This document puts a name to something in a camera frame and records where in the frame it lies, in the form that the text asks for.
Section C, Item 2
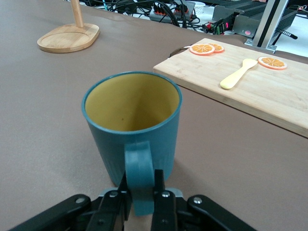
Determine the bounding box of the black cable bundle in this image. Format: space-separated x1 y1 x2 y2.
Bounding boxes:
78 0 209 31

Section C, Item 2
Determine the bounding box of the grey power strip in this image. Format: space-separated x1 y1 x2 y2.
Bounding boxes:
149 0 196 24

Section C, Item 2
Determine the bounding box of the black electronics box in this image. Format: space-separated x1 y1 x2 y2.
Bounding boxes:
232 9 299 40

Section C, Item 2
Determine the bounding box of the toy orange slice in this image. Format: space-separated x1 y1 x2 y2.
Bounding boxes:
257 56 288 71
189 43 216 56
207 42 225 54

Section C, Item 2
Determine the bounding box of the grey metal box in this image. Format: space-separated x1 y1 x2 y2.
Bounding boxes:
212 4 239 25

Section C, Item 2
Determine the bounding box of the aluminium camera mount post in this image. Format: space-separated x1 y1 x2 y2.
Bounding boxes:
244 0 290 54

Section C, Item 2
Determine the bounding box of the teal mug yellow inside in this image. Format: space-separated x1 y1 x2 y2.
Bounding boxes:
81 70 183 217

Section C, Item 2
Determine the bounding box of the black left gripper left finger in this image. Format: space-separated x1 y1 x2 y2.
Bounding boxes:
9 170 132 231

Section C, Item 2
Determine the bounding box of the green terminal module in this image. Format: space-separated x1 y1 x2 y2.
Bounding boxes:
204 20 232 36

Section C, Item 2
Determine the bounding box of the yellow plastic fork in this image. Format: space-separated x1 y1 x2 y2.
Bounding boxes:
219 58 258 90

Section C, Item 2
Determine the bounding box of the bamboo cutting board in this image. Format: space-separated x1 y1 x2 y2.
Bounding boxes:
153 38 308 139

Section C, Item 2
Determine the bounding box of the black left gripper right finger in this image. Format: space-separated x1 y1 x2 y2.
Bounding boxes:
150 169 257 231

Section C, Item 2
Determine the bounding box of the wooden mug tree rack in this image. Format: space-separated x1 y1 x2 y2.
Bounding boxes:
37 0 101 54

